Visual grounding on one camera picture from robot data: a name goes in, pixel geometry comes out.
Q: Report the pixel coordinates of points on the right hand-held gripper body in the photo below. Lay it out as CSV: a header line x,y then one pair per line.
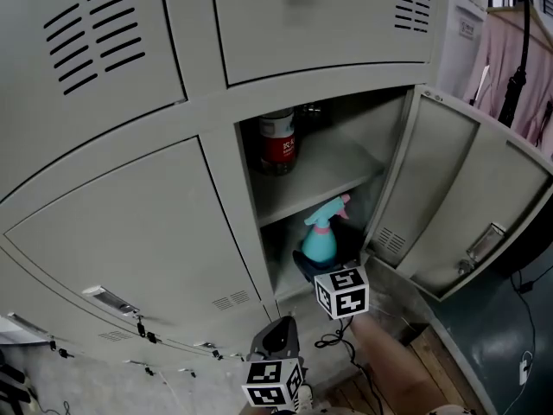
x,y
343,294

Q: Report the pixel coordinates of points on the person's white shoe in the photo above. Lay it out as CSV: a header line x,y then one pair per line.
x,y
305,398

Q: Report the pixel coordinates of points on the pink hanging garment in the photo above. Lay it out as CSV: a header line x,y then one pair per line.
x,y
501,50

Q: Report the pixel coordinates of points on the white wall sign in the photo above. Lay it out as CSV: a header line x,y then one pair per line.
x,y
467,27

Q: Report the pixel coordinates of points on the red label bottle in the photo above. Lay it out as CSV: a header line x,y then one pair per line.
x,y
278,147

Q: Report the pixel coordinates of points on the person's right forearm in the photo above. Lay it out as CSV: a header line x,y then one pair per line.
x,y
384,361

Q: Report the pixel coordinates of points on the black stand pole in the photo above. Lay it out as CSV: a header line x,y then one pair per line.
x,y
526,24

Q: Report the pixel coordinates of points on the teal spray bottle item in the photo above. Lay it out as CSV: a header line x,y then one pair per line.
x,y
319,244

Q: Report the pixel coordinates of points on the row of black locker keys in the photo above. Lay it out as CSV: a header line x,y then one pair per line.
x,y
139,329

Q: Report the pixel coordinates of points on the black equipment frame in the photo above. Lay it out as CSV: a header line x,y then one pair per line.
x,y
10,387

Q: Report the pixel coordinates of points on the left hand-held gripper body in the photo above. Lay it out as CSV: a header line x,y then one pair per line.
x,y
270,383

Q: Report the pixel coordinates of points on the grey metal locker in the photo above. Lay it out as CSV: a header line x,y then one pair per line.
x,y
129,214

